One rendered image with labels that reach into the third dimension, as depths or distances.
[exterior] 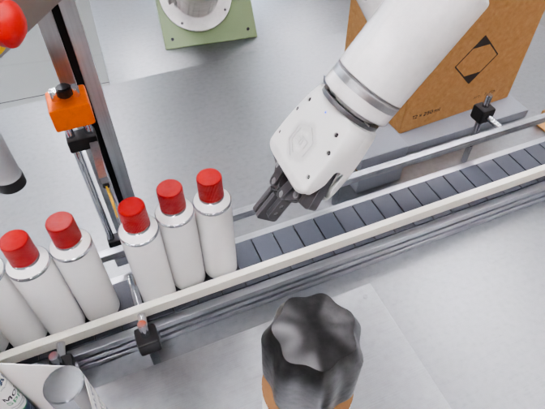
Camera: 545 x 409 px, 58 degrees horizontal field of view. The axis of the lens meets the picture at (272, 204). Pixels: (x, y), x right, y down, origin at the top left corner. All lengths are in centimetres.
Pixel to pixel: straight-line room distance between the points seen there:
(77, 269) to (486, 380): 59
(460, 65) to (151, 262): 72
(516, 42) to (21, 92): 240
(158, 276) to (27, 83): 238
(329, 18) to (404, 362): 105
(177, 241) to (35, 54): 263
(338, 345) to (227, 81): 94
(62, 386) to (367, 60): 43
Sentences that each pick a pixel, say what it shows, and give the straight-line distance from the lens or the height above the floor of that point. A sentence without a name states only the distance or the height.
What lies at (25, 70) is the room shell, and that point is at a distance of 311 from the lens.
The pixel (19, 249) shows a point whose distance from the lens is 63.
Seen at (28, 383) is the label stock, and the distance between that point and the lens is 61.
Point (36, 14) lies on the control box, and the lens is 56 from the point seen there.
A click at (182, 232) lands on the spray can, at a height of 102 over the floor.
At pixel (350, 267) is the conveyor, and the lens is 85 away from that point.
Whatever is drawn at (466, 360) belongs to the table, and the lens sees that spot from 82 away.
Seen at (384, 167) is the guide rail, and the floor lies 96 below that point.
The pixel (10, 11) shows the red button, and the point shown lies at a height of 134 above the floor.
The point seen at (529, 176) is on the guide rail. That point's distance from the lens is 99.
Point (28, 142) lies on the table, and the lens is 119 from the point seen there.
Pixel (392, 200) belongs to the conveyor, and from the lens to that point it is 91.
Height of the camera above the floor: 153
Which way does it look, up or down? 48 degrees down
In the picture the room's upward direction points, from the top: straight up
